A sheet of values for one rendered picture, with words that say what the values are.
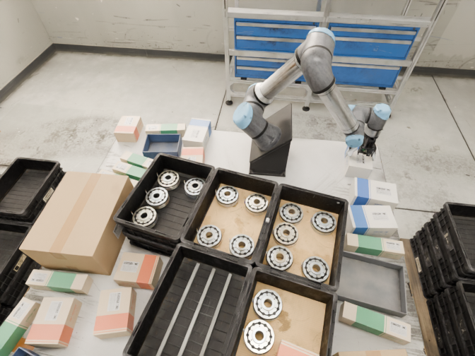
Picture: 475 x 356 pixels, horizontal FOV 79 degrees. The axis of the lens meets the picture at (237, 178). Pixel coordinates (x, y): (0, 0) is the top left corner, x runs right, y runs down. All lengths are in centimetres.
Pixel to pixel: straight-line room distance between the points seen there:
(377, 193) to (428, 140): 183
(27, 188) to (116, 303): 119
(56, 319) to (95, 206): 44
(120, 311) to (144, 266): 18
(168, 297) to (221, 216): 39
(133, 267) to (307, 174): 99
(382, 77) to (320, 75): 201
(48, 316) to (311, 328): 97
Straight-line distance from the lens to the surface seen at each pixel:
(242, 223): 128
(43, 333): 138
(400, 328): 134
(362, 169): 166
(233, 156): 169
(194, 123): 179
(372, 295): 140
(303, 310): 116
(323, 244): 128
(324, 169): 169
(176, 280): 120
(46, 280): 148
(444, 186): 297
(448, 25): 408
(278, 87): 139
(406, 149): 312
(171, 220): 132
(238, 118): 139
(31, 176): 231
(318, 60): 116
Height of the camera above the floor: 194
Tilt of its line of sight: 51 degrees down
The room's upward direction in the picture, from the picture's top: 1 degrees counter-clockwise
